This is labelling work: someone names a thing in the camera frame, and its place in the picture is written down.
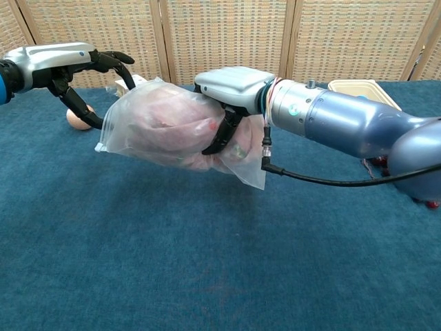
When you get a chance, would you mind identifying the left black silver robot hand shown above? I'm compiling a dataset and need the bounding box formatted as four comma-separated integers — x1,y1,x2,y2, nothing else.
3,41,137,131

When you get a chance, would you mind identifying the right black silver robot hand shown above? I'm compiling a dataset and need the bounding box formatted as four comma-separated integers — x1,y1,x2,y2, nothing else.
194,66,276,156

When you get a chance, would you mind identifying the transparent bag with pink contents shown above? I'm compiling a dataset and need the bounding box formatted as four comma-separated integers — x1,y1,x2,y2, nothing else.
94,76,268,190

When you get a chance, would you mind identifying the woven bamboo folding screen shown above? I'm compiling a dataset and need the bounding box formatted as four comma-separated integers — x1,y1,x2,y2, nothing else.
0,0,441,89

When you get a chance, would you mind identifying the beige round egg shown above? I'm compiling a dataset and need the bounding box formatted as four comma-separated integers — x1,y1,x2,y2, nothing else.
65,104,96,131

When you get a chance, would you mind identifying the clear snack packet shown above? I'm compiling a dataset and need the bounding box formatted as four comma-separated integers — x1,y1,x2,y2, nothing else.
105,74,150,99

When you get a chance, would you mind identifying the beige rectangular food container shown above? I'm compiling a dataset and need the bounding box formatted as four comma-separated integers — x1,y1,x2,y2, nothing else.
327,79,403,112

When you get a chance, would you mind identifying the blue carpet table mat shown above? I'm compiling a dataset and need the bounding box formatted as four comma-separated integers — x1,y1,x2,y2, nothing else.
0,81,441,331

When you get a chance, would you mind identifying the purple grape bunch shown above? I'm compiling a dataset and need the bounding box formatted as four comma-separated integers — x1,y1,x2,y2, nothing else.
360,154,441,210

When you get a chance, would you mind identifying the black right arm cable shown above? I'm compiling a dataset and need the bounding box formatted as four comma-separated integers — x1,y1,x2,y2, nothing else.
260,126,441,189

